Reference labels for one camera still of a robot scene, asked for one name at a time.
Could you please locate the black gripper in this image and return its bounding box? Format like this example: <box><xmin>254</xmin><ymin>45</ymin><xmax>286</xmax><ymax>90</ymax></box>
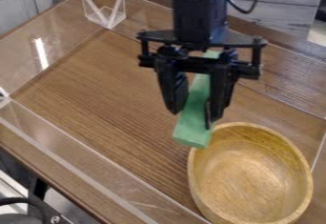
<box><xmin>136</xmin><ymin>0</ymin><xmax>266</xmax><ymax>130</ymax></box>

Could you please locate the green rectangular block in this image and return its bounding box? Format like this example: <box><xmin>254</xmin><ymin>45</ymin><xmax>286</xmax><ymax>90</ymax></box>
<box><xmin>171</xmin><ymin>50</ymin><xmax>223</xmax><ymax>150</ymax></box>

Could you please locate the brown wooden bowl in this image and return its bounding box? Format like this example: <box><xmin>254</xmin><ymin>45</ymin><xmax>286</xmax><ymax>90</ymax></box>
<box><xmin>187</xmin><ymin>122</ymin><xmax>312</xmax><ymax>224</ymax></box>

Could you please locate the clear acrylic corner bracket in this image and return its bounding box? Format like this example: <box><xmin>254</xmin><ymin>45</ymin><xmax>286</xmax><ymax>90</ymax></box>
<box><xmin>81</xmin><ymin>0</ymin><xmax>125</xmax><ymax>30</ymax></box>

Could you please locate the clear acrylic front wall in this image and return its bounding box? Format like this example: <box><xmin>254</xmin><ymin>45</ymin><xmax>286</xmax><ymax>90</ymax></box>
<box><xmin>0</xmin><ymin>97</ymin><xmax>210</xmax><ymax>224</ymax></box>

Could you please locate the black table leg bracket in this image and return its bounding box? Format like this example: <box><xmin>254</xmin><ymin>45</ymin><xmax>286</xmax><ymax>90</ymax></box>
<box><xmin>28</xmin><ymin>178</ymin><xmax>72</xmax><ymax>224</ymax></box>

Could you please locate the black floor cable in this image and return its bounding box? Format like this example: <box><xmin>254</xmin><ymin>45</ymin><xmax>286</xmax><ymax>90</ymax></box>
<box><xmin>0</xmin><ymin>198</ymin><xmax>43</xmax><ymax>224</ymax></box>

